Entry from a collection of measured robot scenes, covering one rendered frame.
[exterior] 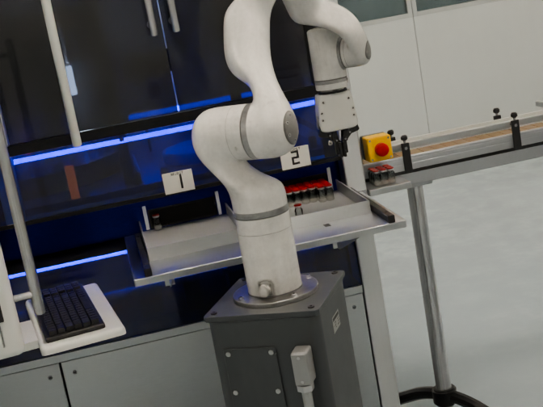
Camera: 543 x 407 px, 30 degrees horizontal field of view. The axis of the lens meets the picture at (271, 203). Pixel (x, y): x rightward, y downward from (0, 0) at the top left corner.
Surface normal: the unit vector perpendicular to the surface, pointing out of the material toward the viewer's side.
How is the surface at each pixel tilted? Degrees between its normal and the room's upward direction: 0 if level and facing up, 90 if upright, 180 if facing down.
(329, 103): 90
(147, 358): 90
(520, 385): 0
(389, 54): 90
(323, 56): 90
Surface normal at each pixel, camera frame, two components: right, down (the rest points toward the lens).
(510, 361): -0.17, -0.96
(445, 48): 0.19, 0.19
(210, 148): -0.31, 0.35
